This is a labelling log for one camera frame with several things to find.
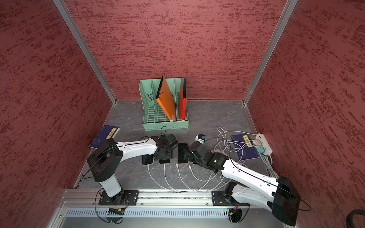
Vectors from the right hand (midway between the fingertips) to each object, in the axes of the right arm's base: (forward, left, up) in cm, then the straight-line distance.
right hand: (188, 155), depth 79 cm
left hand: (+2, +15, -10) cm, 18 cm away
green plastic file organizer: (+39, +27, -12) cm, 48 cm away
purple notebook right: (+8, -37, -8) cm, 39 cm away
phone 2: (-1, +14, -6) cm, 15 cm away
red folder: (+26, +2, +18) cm, 32 cm away
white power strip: (+11, -52, -9) cm, 54 cm away
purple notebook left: (+23, +59, -8) cm, 63 cm away
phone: (+2, +26, -9) cm, 28 cm away
